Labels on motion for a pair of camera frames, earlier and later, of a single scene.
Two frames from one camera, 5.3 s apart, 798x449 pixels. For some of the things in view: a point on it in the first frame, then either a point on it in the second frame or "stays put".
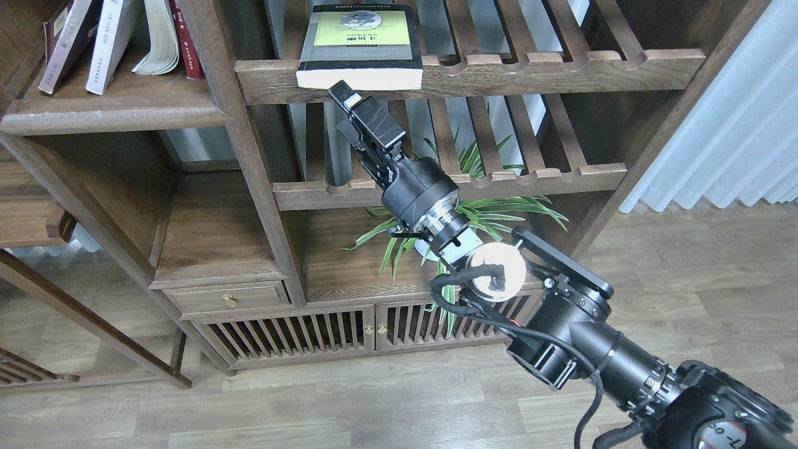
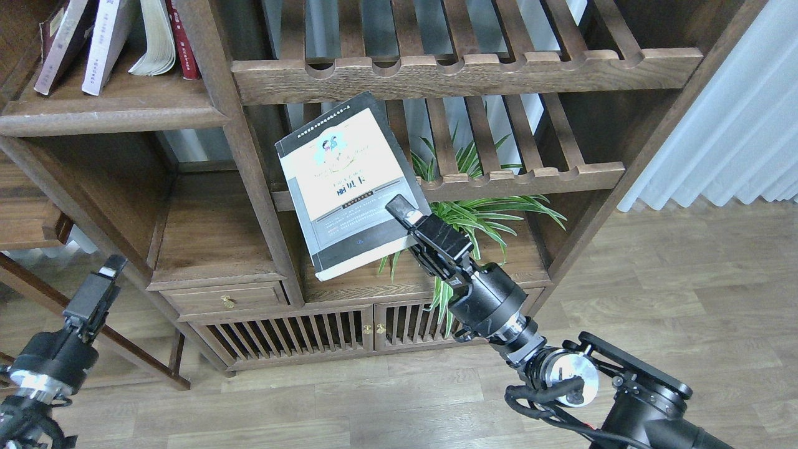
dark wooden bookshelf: x=202 y=134 stays put
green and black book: x=369 y=47 → x=340 y=171
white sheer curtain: x=739 y=140 stays put
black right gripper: x=410 y=188 → x=489 y=302
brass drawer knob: x=230 y=302 stays put
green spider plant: x=483 y=212 stays put
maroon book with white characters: x=55 y=23 → x=76 y=23
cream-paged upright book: x=164 y=57 stays put
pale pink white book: x=117 y=19 stays put
